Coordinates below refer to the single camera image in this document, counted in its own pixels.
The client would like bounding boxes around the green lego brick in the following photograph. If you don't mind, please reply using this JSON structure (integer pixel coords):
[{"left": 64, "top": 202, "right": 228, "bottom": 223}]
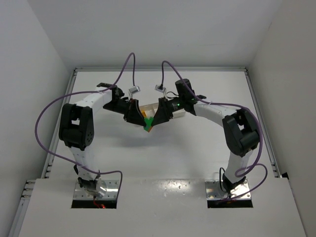
[{"left": 144, "top": 117, "right": 154, "bottom": 126}]

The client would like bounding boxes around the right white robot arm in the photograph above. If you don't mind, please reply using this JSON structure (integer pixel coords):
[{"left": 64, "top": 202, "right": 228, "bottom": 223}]
[{"left": 149, "top": 79, "right": 260, "bottom": 193}]

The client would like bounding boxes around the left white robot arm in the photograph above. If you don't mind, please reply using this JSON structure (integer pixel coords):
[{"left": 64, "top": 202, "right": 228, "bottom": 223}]
[{"left": 59, "top": 83, "right": 146, "bottom": 198}]

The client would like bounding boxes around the white three-compartment tray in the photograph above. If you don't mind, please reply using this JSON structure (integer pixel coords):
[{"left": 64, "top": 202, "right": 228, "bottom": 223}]
[{"left": 139, "top": 103, "right": 186, "bottom": 119}]

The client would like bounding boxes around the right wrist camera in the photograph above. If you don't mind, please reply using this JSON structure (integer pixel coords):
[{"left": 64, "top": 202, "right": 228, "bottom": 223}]
[{"left": 155, "top": 84, "right": 166, "bottom": 98}]

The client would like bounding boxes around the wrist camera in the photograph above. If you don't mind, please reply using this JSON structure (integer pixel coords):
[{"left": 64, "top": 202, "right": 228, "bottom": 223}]
[
  {"left": 128, "top": 86, "right": 141, "bottom": 99},
  {"left": 155, "top": 84, "right": 166, "bottom": 98}
]

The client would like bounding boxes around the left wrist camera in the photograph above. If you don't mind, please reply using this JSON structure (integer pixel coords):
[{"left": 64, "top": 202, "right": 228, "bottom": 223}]
[{"left": 128, "top": 86, "right": 141, "bottom": 99}]

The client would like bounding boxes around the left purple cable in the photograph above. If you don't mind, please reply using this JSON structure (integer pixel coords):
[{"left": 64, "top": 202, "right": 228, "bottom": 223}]
[{"left": 35, "top": 52, "right": 136, "bottom": 198}]

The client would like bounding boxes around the purple cable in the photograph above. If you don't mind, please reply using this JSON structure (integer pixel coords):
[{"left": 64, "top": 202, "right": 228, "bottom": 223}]
[
  {"left": 35, "top": 52, "right": 136, "bottom": 198},
  {"left": 159, "top": 60, "right": 269, "bottom": 203}
]

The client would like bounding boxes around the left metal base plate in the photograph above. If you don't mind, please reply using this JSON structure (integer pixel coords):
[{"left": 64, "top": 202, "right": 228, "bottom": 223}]
[{"left": 73, "top": 180, "right": 119, "bottom": 201}]

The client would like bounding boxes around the metal base plate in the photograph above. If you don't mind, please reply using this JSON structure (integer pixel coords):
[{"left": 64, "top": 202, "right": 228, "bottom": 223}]
[
  {"left": 205, "top": 180, "right": 251, "bottom": 201},
  {"left": 73, "top": 180, "right": 119, "bottom": 201}
]

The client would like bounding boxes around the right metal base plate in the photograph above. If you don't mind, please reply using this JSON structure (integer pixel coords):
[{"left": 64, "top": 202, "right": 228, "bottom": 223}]
[{"left": 205, "top": 180, "right": 251, "bottom": 201}]

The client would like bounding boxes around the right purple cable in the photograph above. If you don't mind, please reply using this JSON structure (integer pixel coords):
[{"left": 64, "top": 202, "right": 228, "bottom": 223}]
[{"left": 159, "top": 60, "right": 269, "bottom": 203}]

